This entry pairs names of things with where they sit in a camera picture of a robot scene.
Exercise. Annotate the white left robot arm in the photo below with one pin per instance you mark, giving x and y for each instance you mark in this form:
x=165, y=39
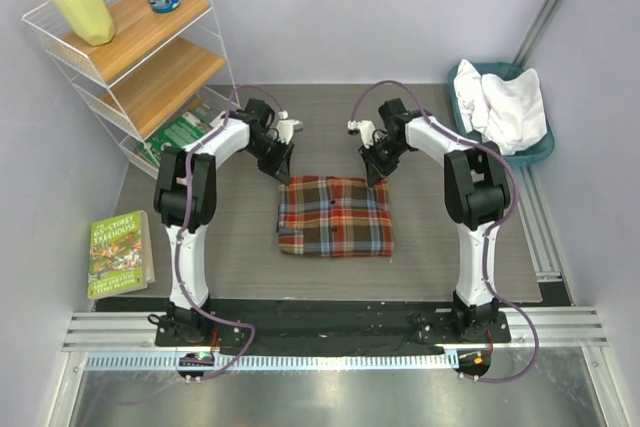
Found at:
x=185, y=197

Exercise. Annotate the green treehouse book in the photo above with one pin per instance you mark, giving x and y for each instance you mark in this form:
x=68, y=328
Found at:
x=120, y=256

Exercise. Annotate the white wire wooden shelf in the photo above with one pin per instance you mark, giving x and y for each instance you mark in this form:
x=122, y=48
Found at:
x=157, y=65

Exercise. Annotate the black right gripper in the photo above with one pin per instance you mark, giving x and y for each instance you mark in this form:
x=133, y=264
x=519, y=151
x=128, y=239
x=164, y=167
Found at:
x=377, y=169

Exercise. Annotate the white shirts in basket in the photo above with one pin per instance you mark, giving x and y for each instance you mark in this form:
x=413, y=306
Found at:
x=509, y=113

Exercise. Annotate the yellow faceted cup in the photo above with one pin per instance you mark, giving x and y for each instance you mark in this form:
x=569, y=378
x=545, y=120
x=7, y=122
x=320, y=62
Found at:
x=90, y=20

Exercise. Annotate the red brown plaid shirt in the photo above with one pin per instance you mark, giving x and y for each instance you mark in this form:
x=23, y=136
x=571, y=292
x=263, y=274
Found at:
x=334, y=217

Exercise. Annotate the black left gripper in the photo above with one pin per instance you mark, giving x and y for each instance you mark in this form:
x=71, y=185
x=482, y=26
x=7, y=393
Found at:
x=280, y=165

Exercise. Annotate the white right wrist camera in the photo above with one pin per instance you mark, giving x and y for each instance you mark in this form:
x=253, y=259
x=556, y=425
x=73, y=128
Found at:
x=365, y=129

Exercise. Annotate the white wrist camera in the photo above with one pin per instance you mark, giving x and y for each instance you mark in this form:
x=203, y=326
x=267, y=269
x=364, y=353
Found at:
x=286, y=127
x=365, y=129

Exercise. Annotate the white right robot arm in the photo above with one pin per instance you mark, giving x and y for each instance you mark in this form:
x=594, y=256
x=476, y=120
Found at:
x=476, y=197

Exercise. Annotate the aluminium rail frame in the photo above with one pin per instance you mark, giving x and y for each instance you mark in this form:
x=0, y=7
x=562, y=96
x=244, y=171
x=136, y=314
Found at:
x=318, y=363

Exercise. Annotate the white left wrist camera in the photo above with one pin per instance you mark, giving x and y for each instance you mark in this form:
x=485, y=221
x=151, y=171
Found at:
x=286, y=127

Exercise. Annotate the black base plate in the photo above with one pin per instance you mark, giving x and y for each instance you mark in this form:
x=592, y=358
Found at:
x=300, y=328

